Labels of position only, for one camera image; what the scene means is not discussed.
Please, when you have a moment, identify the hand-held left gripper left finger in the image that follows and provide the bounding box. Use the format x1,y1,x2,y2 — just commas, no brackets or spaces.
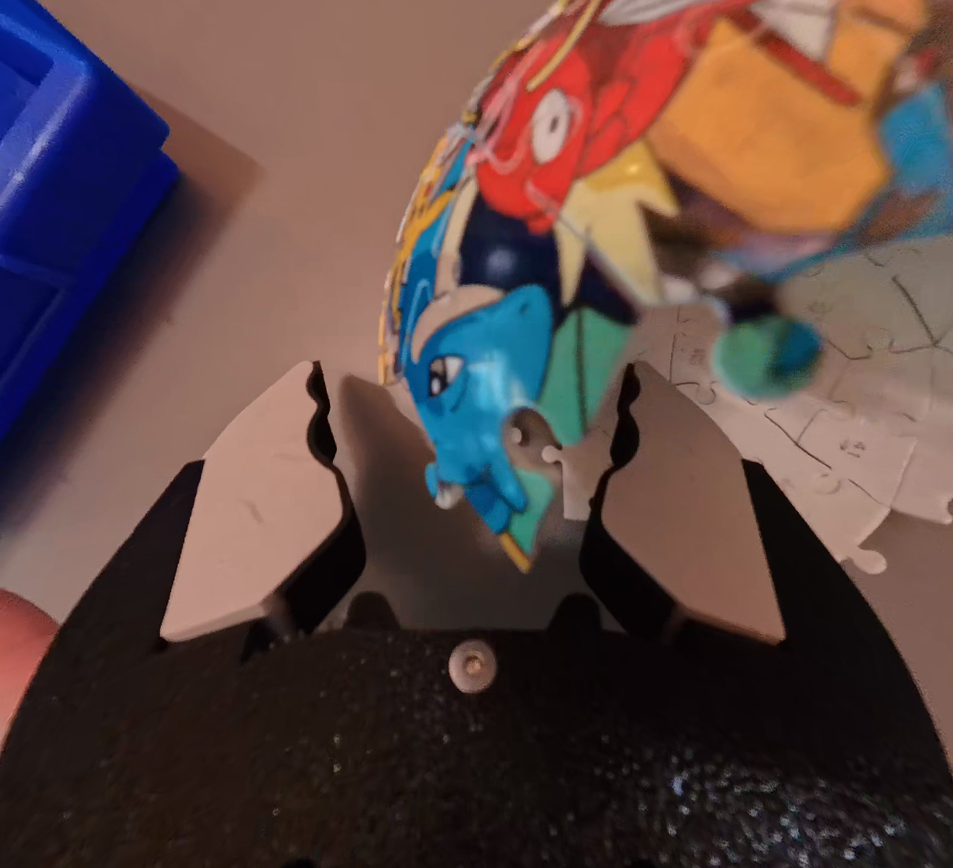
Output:
158,360,368,638

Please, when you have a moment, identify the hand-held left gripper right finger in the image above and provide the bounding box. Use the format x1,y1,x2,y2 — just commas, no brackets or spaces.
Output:
579,360,788,646

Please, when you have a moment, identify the colourful printed puzzle ball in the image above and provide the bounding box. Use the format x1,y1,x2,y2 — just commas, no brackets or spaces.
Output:
376,0,953,575

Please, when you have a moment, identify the person's left hand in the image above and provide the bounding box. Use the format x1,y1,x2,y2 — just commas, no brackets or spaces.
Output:
0,589,61,738

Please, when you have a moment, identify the blue plastic bin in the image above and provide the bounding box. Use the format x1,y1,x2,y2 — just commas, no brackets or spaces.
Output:
0,0,181,445

